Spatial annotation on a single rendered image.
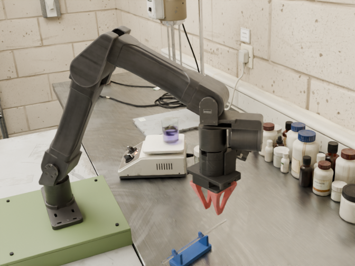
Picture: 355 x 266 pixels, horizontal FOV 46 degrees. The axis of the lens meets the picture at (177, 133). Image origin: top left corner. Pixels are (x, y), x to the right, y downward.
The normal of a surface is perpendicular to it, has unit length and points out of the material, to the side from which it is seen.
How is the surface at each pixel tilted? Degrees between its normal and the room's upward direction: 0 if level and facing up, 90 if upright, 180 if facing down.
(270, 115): 90
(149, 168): 90
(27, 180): 0
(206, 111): 90
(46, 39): 90
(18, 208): 0
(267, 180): 0
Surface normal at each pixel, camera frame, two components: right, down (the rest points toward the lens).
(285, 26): -0.92, 0.19
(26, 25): 0.38, 0.34
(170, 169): -0.03, 0.39
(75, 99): -0.37, 0.48
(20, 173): -0.05, -0.92
